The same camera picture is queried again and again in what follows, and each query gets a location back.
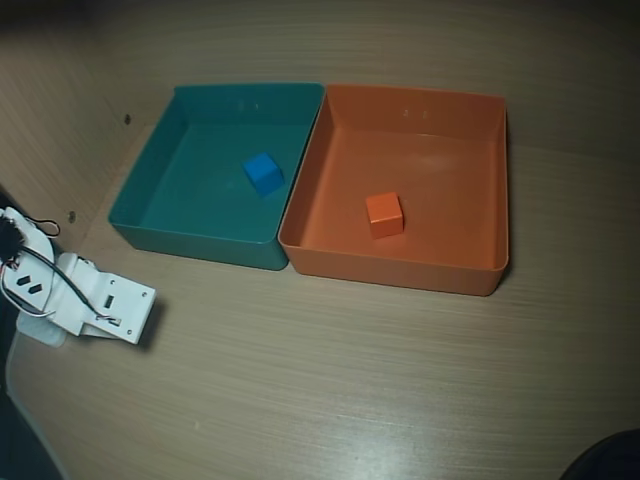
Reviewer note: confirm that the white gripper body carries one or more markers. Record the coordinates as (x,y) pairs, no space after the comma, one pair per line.
(121,306)

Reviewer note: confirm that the blue cube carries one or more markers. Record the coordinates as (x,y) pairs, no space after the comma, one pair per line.
(264,175)

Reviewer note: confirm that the orange cube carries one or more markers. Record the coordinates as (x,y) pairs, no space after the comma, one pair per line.
(384,215)

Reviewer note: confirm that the teal plastic box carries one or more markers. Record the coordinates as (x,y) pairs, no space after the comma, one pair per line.
(200,200)

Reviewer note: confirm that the orange plastic box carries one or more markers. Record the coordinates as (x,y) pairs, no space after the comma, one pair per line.
(440,200)

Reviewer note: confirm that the dark round object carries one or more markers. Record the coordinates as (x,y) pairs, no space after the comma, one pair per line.
(610,460)

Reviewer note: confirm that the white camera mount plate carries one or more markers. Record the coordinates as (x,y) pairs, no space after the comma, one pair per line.
(127,312)

